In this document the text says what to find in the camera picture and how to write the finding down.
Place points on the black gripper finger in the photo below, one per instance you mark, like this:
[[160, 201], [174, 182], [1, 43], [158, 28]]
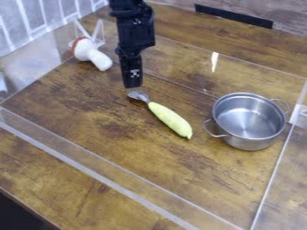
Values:
[[132, 71], [120, 56]]

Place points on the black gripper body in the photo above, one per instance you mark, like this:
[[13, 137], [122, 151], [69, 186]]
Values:
[[134, 24]]

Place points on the clear acrylic stand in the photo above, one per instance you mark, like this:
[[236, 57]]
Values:
[[94, 35]]

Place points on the white toy mushroom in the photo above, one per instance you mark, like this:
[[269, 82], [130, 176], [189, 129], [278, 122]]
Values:
[[85, 52]]

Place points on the black strip on table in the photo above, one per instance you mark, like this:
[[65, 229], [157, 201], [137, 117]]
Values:
[[237, 17]]

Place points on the stainless steel pot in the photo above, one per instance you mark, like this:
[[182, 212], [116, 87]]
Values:
[[246, 120]]

